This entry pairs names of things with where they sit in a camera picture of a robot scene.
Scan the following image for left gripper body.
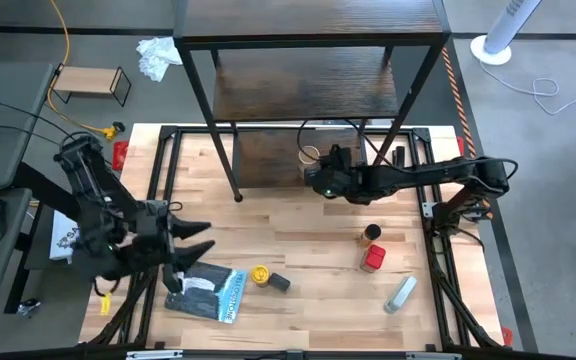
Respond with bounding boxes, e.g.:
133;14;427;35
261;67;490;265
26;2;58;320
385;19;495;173
117;199;184;295

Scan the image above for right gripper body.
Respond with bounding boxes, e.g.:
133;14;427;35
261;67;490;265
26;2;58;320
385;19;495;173
317;145;369;199

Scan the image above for black-lid orange spice bottle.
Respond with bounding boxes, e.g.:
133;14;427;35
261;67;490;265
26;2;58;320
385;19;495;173
359;223;383;249

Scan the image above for yellow-lid spice jar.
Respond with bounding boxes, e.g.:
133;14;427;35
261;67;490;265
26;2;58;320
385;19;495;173
250;264;272;289

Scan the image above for red-lid patterned spice tin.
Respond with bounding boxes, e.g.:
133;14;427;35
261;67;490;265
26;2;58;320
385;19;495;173
360;243;387;274

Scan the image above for dark grey block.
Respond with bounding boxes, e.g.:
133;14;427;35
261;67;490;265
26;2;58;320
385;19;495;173
267;272;292;294

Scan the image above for dark wood three-tier shelf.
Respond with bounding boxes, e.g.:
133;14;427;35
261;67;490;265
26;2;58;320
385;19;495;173
172;0;452;204

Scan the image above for Yellowstone book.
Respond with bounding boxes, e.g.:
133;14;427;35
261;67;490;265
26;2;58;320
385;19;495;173
163;260;248;325

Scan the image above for white printed paper bag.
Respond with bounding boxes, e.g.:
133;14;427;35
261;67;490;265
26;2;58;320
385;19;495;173
48;209;87;265

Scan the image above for silver grey stapler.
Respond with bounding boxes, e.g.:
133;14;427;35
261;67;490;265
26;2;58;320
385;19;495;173
383;275;418;315

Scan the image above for small metal clip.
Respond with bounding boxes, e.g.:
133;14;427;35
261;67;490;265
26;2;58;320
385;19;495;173
16;298;42;318

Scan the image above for crumpled white cloth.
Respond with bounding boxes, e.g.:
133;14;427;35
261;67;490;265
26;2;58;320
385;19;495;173
135;35;184;83

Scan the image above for white tower fan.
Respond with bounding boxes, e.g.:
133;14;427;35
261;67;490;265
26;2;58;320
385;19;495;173
469;0;542;67

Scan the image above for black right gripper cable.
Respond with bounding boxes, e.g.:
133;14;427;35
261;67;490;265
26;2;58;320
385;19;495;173
296;117;385;166

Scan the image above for black aluminium rig frame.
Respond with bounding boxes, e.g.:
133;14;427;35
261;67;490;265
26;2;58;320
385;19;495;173
0;124;576;360

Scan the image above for small wood wire-frame shelf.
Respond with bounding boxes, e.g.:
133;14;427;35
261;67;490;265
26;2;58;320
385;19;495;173
50;63;133;108

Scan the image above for black desk cable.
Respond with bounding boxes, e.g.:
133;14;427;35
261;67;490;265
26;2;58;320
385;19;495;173
0;92;69;139
0;123;62;146

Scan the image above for yellow extension cable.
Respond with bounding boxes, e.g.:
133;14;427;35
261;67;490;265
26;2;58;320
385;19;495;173
45;0;126;142

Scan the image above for white power cable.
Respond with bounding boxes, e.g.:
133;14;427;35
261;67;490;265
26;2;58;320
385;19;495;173
477;59;576;116

